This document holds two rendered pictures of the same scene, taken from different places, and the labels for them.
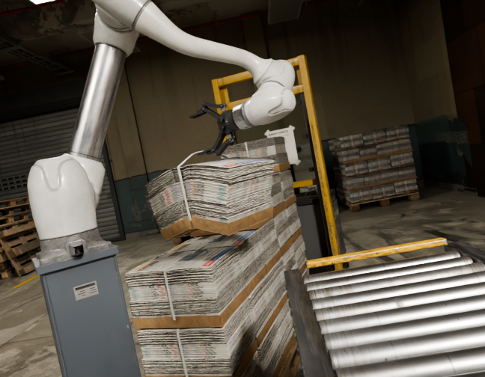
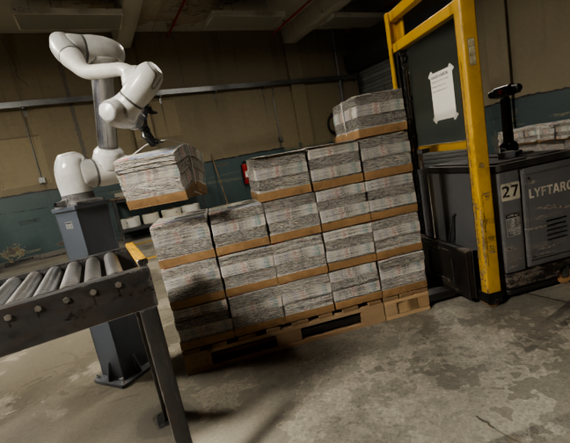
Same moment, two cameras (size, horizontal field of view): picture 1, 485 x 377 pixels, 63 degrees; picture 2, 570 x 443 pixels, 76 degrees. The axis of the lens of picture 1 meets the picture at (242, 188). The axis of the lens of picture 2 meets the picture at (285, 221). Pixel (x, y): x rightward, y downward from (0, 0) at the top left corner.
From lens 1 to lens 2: 2.03 m
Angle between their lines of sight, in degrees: 60
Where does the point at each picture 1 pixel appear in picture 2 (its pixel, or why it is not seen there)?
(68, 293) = (63, 224)
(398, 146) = not seen: outside the picture
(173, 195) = not seen: hidden behind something
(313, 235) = not seen: hidden behind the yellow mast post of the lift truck
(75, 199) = (62, 177)
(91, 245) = (69, 203)
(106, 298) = (76, 231)
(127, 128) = (496, 45)
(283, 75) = (127, 83)
